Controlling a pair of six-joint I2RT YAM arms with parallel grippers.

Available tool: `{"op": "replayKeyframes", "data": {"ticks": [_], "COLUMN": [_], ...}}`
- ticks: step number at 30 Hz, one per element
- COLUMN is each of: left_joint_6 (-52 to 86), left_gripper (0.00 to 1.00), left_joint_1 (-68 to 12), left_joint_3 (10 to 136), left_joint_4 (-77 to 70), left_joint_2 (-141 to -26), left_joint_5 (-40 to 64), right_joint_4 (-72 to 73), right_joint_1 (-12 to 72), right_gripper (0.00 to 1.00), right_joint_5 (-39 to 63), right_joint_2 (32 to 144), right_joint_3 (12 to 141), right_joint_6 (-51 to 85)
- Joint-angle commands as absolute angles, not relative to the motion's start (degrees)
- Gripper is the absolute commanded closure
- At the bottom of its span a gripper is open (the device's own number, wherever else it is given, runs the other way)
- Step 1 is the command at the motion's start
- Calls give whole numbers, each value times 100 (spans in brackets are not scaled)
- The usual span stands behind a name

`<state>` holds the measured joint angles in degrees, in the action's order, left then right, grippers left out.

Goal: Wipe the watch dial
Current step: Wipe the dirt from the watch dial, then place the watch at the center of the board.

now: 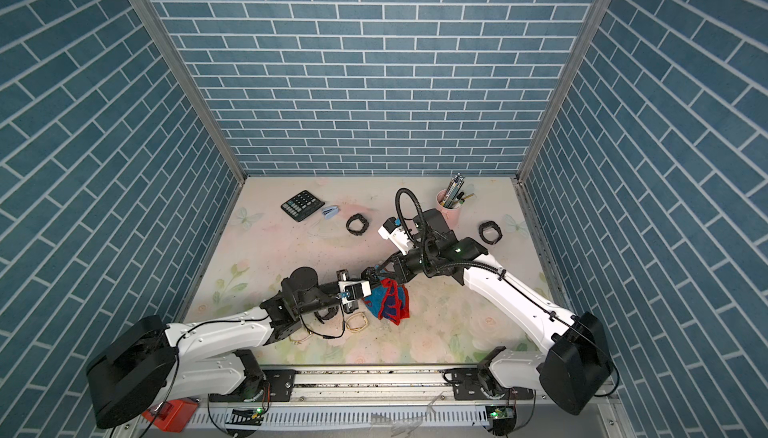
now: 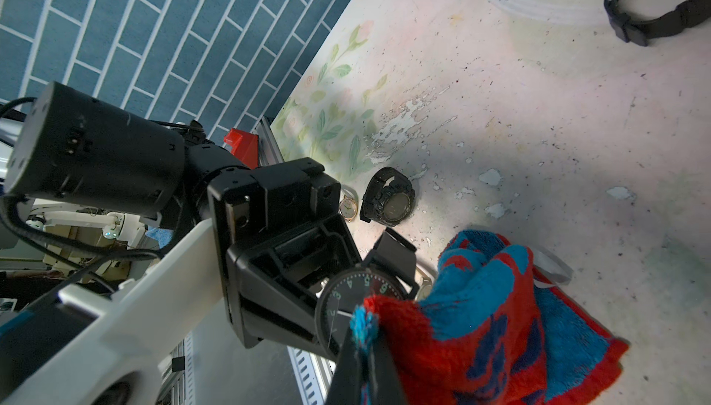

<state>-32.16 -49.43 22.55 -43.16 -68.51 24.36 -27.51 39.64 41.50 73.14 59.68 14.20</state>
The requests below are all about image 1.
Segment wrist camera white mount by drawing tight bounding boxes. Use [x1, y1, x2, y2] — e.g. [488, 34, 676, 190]
[337, 269, 373, 307]
[378, 217, 415, 256]

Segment gold watch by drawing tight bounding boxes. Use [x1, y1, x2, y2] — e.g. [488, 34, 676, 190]
[345, 311, 369, 333]
[289, 329, 312, 344]

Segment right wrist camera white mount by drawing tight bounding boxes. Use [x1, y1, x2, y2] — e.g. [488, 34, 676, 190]
[378, 217, 415, 256]

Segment pens in cup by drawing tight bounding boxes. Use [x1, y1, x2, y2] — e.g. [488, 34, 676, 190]
[437, 173, 473, 209]

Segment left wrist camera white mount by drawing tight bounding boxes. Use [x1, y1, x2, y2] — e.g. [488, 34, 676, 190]
[337, 269, 373, 307]

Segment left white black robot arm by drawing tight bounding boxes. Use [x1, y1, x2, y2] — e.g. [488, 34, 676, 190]
[86, 267, 380, 429]

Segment black corrugated cable hose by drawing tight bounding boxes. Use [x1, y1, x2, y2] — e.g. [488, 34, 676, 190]
[394, 187, 499, 283]

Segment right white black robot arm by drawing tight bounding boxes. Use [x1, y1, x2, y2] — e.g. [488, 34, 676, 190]
[364, 209, 616, 415]

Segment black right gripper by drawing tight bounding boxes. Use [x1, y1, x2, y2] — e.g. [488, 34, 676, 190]
[376, 248, 439, 285]

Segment pink pen holder cup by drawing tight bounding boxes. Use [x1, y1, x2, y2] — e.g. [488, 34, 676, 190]
[435, 190, 461, 229]

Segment red box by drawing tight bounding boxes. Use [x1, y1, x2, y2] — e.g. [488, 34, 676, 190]
[142, 398, 199, 433]

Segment light blue stapler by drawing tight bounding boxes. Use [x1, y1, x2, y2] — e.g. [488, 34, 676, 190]
[322, 206, 340, 220]

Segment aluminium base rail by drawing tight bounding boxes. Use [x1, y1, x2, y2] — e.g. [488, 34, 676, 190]
[203, 363, 619, 433]

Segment red blue towel cloth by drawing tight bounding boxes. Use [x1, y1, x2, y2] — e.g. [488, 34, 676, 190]
[363, 279, 410, 326]

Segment black desktop calculator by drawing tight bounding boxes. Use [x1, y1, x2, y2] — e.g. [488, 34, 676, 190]
[280, 190, 325, 223]

